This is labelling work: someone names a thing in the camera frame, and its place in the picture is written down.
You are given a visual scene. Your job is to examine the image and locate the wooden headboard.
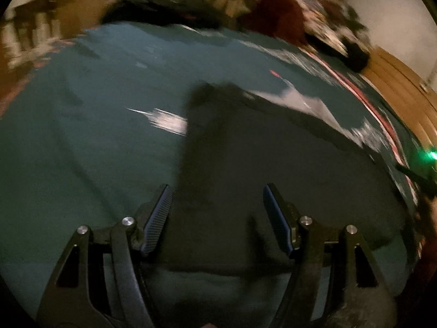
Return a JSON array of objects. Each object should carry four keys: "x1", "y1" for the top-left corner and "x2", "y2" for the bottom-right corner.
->
[{"x1": 362, "y1": 48, "x2": 437, "y2": 153}]

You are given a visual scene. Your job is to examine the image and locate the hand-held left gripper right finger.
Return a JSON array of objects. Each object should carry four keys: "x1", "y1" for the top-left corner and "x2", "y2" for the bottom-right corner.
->
[{"x1": 263, "y1": 183, "x2": 398, "y2": 328}]

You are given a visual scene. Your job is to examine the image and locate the bag with pale straps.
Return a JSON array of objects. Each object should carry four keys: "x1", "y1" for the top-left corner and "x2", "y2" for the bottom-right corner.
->
[{"x1": 208, "y1": 0, "x2": 260, "y2": 28}]

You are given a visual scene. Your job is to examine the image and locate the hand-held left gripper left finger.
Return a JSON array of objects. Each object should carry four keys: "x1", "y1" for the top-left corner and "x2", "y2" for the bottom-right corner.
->
[{"x1": 36, "y1": 184, "x2": 173, "y2": 328}]

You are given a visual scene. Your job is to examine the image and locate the teal printed blanket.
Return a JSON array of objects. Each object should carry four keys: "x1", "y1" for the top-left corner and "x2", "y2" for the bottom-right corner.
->
[{"x1": 0, "y1": 20, "x2": 426, "y2": 328}]

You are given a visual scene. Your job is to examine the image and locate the dark red cloth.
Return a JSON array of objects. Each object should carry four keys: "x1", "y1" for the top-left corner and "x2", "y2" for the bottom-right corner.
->
[{"x1": 242, "y1": 0, "x2": 308, "y2": 46}]

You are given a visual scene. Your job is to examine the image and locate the black and white printed cloth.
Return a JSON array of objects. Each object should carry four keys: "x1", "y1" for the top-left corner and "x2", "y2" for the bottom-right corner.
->
[{"x1": 283, "y1": 0, "x2": 371, "y2": 72}]

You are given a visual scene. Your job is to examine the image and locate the black and grey work jacket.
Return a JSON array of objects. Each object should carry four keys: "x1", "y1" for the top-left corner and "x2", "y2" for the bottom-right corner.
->
[{"x1": 164, "y1": 81, "x2": 408, "y2": 277}]

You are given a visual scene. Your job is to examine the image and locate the wooden rack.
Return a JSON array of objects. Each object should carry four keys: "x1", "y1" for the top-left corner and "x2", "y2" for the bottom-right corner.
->
[{"x1": 0, "y1": 8, "x2": 67, "y2": 71}]

